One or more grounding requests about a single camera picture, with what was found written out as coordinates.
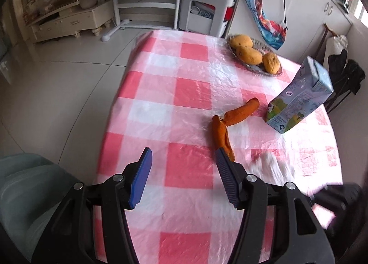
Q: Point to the cream tv cabinet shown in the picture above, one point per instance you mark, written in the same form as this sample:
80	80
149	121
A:
71	20

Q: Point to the mango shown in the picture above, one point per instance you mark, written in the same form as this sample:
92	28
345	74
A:
240	40
271	63
249	55

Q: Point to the dark fruit plate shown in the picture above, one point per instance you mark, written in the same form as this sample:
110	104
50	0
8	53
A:
261	47

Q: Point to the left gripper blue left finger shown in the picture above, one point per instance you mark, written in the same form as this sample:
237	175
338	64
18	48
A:
139	172

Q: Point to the red white checkered tablecloth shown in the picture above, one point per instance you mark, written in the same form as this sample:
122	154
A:
184	96

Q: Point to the white wall cabinet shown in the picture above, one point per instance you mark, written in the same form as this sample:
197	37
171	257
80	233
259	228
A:
305	22

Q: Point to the teal sofa armrest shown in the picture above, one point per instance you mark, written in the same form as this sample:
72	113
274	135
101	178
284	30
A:
32	187

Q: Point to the white tissue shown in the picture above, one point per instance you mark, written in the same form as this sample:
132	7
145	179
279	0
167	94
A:
271	170

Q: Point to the middle mango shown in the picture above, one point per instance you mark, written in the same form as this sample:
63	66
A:
249	55

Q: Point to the colourful hanging bag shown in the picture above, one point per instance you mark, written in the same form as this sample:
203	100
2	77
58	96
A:
272	32

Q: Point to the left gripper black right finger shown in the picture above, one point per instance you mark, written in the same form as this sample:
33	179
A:
232	175

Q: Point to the left mango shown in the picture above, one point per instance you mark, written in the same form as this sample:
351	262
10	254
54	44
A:
240	40

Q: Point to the right mango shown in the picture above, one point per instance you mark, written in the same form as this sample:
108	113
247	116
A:
271	63

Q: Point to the blue milk carton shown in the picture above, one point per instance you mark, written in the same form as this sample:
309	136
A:
309	89

